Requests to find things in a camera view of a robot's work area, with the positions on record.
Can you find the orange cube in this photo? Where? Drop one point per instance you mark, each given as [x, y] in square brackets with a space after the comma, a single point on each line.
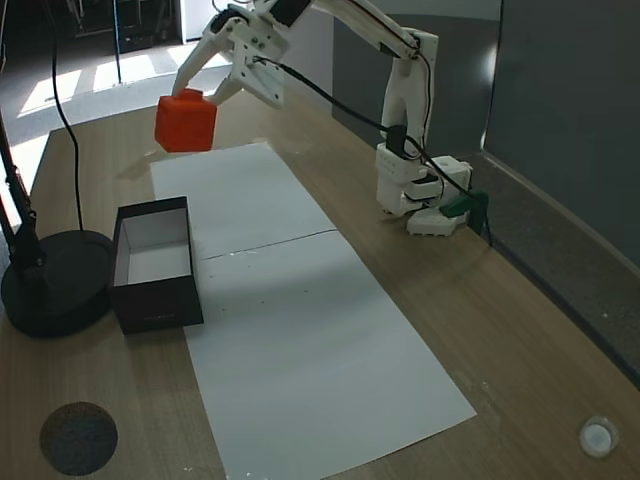
[185, 122]

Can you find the dark brown open box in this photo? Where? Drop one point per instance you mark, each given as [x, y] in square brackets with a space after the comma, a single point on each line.
[160, 300]

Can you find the white paper sheet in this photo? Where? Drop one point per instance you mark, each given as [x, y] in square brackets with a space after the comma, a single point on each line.
[235, 200]
[320, 360]

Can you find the green table clamp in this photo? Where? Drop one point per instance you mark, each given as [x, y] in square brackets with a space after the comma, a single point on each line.
[467, 204]

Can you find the black lamp stand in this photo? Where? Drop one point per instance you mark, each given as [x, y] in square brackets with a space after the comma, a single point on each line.
[55, 285]

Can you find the dark round table hole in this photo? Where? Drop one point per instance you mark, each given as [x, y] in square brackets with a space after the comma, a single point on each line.
[78, 438]

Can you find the white round table cap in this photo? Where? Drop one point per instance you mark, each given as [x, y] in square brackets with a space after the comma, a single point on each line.
[598, 436]

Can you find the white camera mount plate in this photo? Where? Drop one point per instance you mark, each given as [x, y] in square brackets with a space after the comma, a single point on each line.
[267, 82]

